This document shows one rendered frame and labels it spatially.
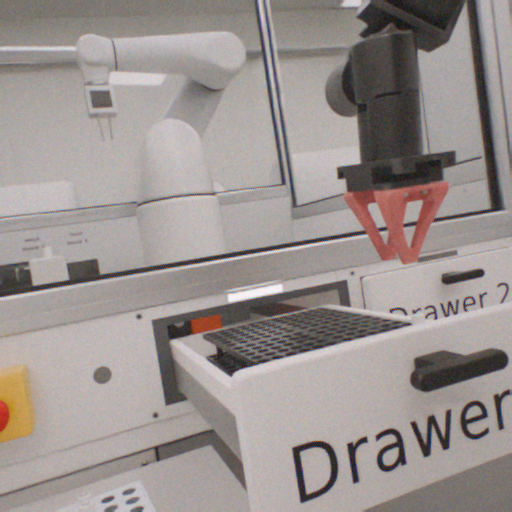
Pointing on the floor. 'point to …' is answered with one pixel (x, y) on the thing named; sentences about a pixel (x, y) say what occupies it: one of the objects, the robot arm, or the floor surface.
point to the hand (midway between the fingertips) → (398, 253)
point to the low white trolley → (168, 486)
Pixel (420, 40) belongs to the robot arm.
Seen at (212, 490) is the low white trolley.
